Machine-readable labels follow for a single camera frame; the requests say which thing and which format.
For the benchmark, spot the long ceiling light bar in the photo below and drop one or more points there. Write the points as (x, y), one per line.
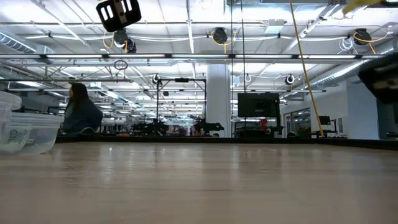
(74, 56)

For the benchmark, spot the person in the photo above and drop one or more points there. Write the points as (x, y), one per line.
(84, 115)

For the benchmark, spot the white building column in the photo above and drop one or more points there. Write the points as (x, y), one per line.
(219, 99)

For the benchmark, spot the black background robot arm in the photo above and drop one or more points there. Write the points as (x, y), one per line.
(208, 126)
(152, 128)

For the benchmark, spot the clear plastic round container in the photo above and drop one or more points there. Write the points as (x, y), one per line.
(9, 101)
(46, 133)

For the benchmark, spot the red background object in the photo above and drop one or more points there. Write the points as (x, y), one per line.
(263, 124)

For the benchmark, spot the small monitor on stand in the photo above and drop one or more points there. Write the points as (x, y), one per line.
(325, 119)

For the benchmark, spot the black metal table frame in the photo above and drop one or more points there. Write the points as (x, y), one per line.
(217, 139)

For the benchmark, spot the black background rig frame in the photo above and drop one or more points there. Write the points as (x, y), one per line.
(182, 80)

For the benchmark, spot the silver ventilation duct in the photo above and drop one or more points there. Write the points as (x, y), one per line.
(15, 43)
(342, 73)

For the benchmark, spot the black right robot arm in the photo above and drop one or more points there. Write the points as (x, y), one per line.
(382, 81)

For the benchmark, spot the large black monitor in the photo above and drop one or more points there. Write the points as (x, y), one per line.
(258, 105)

